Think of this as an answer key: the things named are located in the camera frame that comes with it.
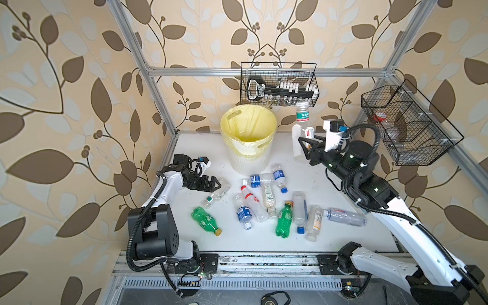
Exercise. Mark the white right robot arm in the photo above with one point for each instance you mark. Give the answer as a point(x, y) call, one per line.
point(436, 276)

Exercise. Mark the green soda bottle yellow cap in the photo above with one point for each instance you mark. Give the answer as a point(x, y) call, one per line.
point(206, 221)

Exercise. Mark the small bottle blue label lying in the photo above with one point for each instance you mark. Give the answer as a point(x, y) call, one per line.
point(257, 180)

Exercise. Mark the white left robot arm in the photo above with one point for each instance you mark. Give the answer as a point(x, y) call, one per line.
point(153, 234)

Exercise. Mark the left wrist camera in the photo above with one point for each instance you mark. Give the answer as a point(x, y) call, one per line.
point(201, 165)

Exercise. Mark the black wire basket back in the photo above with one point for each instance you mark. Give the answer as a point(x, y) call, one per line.
point(299, 72)

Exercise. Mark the clear bottle purple label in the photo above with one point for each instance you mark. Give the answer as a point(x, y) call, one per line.
point(345, 217)

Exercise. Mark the green soda bottle upright-lying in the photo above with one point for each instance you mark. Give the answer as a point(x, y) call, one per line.
point(284, 220)

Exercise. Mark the black wire basket right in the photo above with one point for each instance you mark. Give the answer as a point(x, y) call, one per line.
point(418, 132)

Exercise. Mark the clear bottle blue cap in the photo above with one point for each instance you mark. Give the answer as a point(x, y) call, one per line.
point(299, 211)

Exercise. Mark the black round object bottom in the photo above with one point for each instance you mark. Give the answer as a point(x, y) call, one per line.
point(270, 299)

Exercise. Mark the white bin yellow bag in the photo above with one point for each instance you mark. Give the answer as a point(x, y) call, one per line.
point(248, 131)

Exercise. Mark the clear bottle yellow label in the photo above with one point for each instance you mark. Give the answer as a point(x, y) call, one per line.
point(314, 223)

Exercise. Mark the clear bottle red cap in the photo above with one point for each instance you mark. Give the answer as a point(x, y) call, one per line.
point(255, 205)

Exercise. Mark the white bottle orange label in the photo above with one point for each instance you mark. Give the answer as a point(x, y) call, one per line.
point(302, 128)

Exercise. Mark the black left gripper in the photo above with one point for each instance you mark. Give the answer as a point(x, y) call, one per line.
point(208, 188)

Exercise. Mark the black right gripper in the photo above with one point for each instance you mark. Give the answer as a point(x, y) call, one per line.
point(316, 145)

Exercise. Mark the clear bottle green white label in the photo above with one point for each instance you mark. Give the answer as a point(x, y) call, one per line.
point(269, 200)

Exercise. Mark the black wire basket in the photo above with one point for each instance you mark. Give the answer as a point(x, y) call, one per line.
point(418, 132)
point(299, 72)

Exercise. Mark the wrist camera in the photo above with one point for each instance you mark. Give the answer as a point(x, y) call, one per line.
point(334, 130)
point(201, 165)

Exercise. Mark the small bottle blue cap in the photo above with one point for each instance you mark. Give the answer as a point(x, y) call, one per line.
point(279, 178)

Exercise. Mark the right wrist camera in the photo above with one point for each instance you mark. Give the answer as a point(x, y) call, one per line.
point(334, 130)

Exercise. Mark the clear bottle blue label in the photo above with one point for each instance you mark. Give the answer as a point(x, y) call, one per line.
point(243, 212)

